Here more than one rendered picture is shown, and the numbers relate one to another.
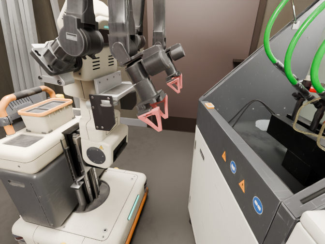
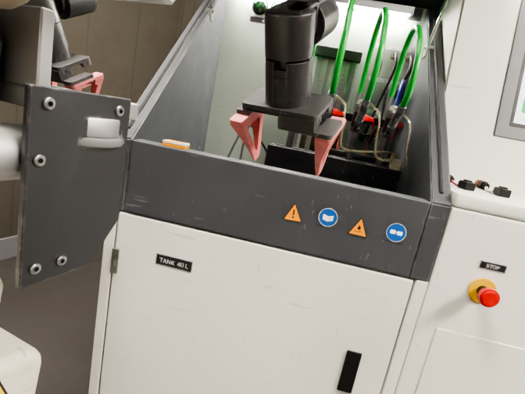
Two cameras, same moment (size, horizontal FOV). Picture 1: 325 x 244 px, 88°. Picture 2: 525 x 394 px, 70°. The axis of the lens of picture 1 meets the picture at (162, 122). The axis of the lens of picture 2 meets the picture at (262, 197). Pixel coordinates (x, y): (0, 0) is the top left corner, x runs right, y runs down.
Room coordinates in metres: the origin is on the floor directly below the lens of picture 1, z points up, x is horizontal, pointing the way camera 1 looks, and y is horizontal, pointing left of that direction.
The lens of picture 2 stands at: (0.43, 0.53, 1.06)
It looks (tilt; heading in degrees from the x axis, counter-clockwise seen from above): 13 degrees down; 279
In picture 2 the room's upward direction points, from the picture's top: 11 degrees clockwise
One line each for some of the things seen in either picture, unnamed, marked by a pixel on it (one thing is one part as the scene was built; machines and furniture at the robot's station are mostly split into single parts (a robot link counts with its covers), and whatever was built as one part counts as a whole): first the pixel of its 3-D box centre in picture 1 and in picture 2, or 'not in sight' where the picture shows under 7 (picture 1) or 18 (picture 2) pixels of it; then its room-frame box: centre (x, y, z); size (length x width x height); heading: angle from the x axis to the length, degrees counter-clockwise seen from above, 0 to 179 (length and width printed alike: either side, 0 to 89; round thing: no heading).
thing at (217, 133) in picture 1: (224, 146); (269, 205); (0.54, -0.24, 0.87); 0.62 x 0.04 x 0.16; 3
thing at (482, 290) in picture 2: not in sight; (486, 295); (0.09, -0.22, 0.80); 0.05 x 0.04 x 0.05; 3
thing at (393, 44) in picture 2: not in sight; (384, 87); (0.33, -0.75, 1.20); 0.13 x 0.03 x 0.31; 3
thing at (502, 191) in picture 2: not in sight; (491, 188); (0.08, -0.39, 0.99); 0.12 x 0.02 x 0.02; 97
